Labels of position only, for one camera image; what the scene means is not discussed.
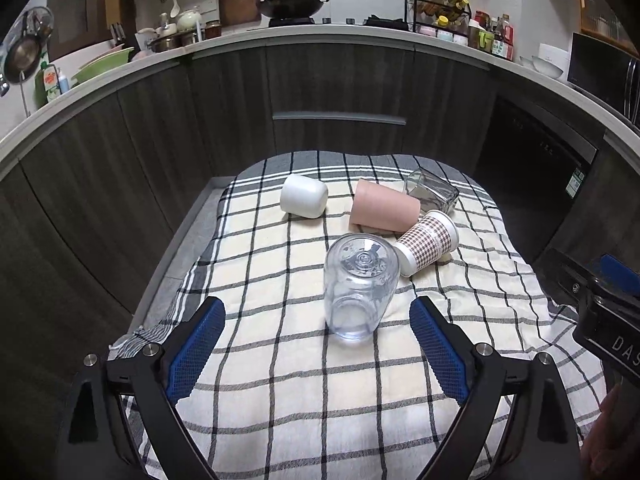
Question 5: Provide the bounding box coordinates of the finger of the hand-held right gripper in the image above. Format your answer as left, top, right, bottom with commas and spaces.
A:
597, 253, 640, 293
544, 247, 602, 311

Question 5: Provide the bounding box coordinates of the grey drawer handle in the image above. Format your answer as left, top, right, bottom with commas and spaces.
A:
272, 110, 408, 126

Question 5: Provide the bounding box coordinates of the white teapot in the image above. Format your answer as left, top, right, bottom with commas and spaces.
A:
176, 7, 203, 31

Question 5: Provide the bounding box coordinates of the dark wood kitchen counter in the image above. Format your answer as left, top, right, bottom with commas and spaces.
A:
0, 22, 640, 341

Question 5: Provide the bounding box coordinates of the dark folded cloth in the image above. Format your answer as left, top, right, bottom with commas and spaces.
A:
362, 16, 410, 30

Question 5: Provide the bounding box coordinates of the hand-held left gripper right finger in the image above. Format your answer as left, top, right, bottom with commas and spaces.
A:
409, 296, 587, 480

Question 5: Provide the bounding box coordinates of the green dish soap bottle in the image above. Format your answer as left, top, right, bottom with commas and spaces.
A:
33, 61, 63, 109

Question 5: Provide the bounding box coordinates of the square clear glass cup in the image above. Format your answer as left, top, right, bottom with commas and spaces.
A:
402, 168, 460, 216

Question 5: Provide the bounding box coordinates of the black dishwasher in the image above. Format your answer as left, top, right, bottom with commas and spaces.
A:
474, 94, 601, 267

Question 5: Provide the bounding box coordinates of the black microwave oven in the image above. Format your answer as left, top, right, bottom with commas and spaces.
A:
567, 32, 640, 128

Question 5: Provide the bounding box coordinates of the gas stove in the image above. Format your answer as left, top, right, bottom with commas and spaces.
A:
268, 16, 317, 29

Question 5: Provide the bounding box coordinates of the clear plastic cup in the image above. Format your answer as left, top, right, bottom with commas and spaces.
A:
324, 233, 401, 344

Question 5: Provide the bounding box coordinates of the pink cup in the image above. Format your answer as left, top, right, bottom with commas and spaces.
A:
348, 178, 423, 234

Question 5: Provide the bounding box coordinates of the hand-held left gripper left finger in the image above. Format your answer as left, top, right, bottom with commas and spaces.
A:
52, 296, 227, 480

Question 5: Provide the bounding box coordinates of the black wire spice rack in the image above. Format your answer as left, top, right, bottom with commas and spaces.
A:
405, 0, 472, 37

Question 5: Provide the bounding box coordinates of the white cup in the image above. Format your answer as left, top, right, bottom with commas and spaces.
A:
279, 174, 329, 219

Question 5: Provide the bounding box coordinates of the black wok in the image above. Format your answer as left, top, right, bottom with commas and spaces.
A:
250, 0, 331, 21

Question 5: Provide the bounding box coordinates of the steel pot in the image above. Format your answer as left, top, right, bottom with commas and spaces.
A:
150, 31, 199, 54

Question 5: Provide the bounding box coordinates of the red label sauce bottle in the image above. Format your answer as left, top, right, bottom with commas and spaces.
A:
492, 14, 516, 59

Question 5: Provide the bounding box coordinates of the green basin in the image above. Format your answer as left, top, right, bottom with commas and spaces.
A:
71, 46, 136, 87

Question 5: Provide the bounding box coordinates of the hanging frying pan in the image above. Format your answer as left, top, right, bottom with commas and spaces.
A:
2, 7, 54, 85

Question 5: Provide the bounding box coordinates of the white bowl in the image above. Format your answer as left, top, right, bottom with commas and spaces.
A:
520, 55, 565, 80

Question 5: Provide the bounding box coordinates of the white box container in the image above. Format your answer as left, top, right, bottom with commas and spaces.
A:
537, 42, 571, 74

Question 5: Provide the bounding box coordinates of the person's right hand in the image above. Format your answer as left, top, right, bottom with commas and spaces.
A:
581, 384, 627, 480

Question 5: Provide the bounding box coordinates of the brown houndstooth paper cup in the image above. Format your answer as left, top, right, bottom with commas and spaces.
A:
393, 210, 460, 278

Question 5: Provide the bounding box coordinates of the black white checked cloth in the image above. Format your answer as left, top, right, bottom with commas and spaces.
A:
107, 150, 608, 480

